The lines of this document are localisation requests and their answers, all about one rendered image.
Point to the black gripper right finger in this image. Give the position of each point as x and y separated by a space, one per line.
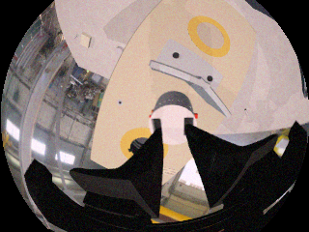
222 164

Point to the dark grey short cylinder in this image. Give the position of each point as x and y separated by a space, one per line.
120 49

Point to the pale pink cylinder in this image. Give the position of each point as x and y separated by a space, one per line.
172 111

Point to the grey panel with square hole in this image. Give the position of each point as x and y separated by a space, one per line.
212 29

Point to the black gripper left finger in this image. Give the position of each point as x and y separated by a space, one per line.
139 179

